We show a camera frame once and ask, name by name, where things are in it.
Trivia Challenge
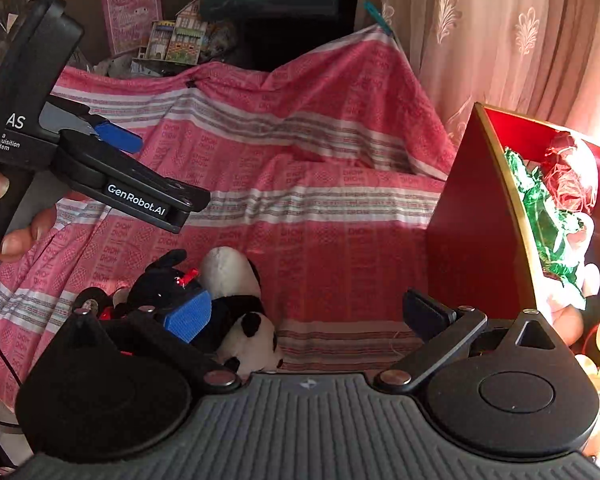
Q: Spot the black white panda plush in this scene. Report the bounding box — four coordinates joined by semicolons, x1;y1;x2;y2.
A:
72;246;285;378

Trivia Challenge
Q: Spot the person's left hand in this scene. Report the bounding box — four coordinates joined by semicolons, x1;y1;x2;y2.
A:
0;173;57;262

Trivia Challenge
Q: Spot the red gift box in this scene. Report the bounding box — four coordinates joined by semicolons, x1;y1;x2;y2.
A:
425;103;590;348

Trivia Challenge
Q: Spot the pink paper gift bag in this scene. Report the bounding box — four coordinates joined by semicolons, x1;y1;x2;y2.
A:
102;0;162;56

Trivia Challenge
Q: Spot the miniature house model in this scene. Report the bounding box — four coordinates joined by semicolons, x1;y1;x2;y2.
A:
138;0;208;66

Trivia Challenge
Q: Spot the green foil decoration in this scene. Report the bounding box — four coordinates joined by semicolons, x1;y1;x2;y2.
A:
504;148;585;310

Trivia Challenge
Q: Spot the pink patterned bed cloth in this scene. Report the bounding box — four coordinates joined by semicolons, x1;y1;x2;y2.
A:
0;26;455;404

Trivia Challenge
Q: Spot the beige embroidered curtain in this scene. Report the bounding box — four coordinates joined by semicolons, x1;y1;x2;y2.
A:
360;0;600;142

